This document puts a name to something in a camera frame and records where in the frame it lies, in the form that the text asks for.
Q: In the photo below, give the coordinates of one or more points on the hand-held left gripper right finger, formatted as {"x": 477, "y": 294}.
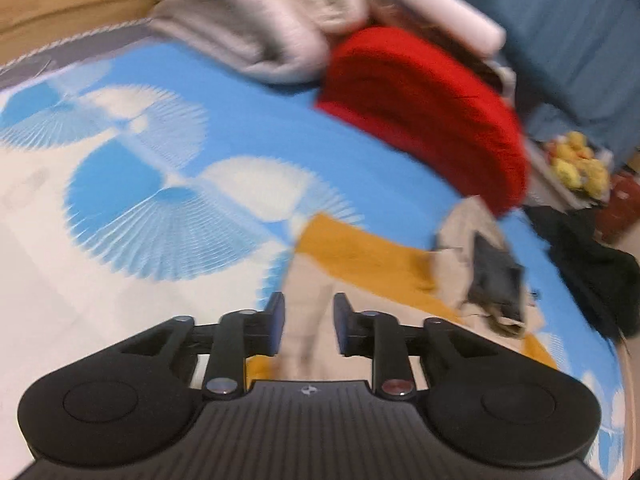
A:
{"x": 342, "y": 327}

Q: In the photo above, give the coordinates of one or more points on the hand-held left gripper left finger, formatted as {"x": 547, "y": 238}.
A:
{"x": 275, "y": 325}

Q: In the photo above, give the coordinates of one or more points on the beige and yellow jacket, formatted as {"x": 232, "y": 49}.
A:
{"x": 360, "y": 255}

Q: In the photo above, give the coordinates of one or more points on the blue and white printed bedsheet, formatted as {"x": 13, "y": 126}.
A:
{"x": 165, "y": 185}

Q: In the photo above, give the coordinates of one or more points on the red folded blanket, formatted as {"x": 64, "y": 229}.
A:
{"x": 425, "y": 110}

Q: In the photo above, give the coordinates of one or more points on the black cloth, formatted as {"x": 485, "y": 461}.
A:
{"x": 595, "y": 270}

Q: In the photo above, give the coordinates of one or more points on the yellow plush toys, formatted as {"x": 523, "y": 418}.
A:
{"x": 580, "y": 165}

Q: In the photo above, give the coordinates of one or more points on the red container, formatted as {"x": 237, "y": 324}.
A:
{"x": 622, "y": 205}

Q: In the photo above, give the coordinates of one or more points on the white folded blanket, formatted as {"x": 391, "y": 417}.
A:
{"x": 260, "y": 15}

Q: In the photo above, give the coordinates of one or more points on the grey mattress edge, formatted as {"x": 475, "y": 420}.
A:
{"x": 65, "y": 52}

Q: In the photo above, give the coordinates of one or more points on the blue curtain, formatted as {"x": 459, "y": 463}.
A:
{"x": 565, "y": 35}

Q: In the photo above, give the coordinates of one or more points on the wooden bed frame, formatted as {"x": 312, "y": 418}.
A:
{"x": 65, "y": 0}

